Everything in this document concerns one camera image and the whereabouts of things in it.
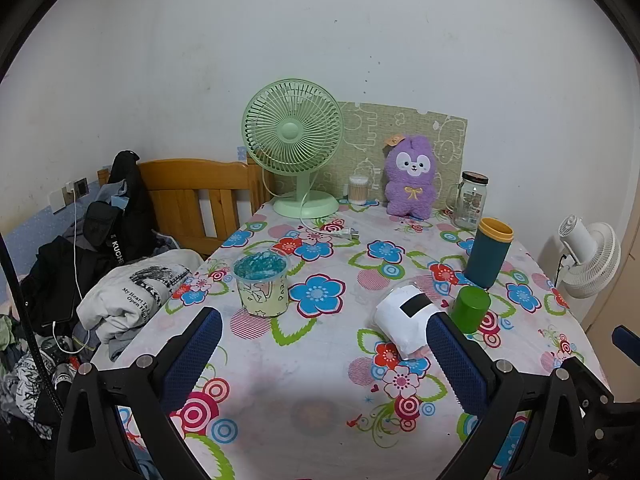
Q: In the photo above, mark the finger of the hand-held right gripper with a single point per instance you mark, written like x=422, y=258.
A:
x=627, y=339
x=592, y=392

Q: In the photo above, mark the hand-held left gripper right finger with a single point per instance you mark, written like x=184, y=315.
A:
x=455, y=360

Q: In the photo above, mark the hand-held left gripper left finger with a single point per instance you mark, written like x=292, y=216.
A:
x=197, y=352

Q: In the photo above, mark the white packet with black label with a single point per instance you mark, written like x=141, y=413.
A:
x=400, y=327

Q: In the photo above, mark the small green cup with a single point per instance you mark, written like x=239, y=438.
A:
x=470, y=310

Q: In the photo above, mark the clear plastic cup blue lid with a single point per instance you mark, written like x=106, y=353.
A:
x=260, y=295

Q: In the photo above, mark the teal cup yellow rim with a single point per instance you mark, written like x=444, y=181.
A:
x=482, y=260

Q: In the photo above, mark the white printed shirt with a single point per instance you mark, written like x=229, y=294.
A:
x=125, y=300

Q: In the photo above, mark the white clip fan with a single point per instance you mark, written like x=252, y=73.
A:
x=592, y=255

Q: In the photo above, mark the floral tablecloth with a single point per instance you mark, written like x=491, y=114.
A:
x=320, y=360

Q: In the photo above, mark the glass jar mug with lid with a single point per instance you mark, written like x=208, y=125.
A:
x=470, y=205

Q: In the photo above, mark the dark clothes pile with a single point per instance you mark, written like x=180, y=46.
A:
x=47, y=280

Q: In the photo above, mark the black jacket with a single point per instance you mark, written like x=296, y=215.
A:
x=127, y=200

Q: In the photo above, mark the purple plush toy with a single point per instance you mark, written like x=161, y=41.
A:
x=410, y=195

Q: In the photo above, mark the wooden bed headboard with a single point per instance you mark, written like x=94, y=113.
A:
x=190, y=175

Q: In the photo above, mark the cotton swab container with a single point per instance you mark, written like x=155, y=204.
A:
x=358, y=191

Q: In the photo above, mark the green desk fan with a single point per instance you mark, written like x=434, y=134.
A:
x=291, y=132

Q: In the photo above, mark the wall socket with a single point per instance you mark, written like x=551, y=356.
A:
x=77, y=188

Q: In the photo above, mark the green patterned wall mat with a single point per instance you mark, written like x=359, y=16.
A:
x=370, y=130

